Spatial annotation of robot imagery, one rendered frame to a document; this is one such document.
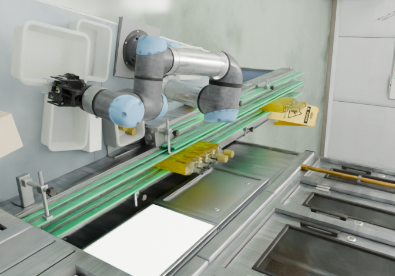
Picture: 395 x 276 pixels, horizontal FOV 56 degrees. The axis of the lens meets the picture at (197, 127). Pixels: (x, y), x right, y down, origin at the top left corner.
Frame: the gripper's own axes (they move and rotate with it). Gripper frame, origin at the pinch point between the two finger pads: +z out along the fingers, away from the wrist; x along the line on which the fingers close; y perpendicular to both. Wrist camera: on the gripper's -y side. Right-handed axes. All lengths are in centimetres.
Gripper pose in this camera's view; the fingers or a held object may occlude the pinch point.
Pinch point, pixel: (52, 83)
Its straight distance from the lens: 117.5
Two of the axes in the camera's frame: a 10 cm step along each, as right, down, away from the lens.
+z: -8.1, -2.7, 5.2
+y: -5.5, 0.5, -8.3
